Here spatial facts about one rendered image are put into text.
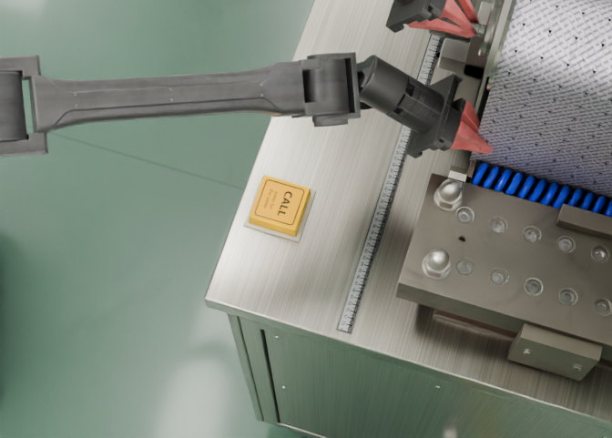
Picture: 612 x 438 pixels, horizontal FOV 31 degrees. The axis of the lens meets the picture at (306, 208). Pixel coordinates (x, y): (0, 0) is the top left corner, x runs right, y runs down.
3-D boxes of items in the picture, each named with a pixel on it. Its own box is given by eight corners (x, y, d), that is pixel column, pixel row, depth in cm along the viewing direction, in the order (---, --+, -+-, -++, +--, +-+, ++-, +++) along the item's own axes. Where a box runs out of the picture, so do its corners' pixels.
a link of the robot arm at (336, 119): (320, 126, 130) (313, 54, 130) (284, 131, 141) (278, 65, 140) (408, 119, 135) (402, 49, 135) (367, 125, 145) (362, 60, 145)
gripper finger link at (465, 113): (466, 185, 143) (409, 153, 140) (480, 137, 145) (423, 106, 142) (498, 174, 137) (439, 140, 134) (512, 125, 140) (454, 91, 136)
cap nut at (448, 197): (437, 182, 143) (441, 168, 139) (464, 189, 143) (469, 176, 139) (430, 207, 142) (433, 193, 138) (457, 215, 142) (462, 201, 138)
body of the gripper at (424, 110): (416, 161, 140) (369, 135, 137) (437, 94, 143) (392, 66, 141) (445, 149, 134) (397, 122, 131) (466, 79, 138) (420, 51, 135)
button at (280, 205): (264, 180, 158) (263, 173, 156) (311, 193, 157) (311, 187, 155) (249, 223, 156) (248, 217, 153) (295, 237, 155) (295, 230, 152)
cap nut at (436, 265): (425, 249, 140) (429, 237, 136) (453, 257, 140) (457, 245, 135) (418, 275, 139) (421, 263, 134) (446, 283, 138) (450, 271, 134)
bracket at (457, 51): (429, 107, 162) (452, -8, 134) (471, 119, 161) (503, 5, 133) (420, 137, 161) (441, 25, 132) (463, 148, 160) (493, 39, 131)
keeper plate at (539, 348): (510, 345, 147) (524, 322, 137) (583, 367, 146) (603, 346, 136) (505, 362, 146) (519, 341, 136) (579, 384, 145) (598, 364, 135)
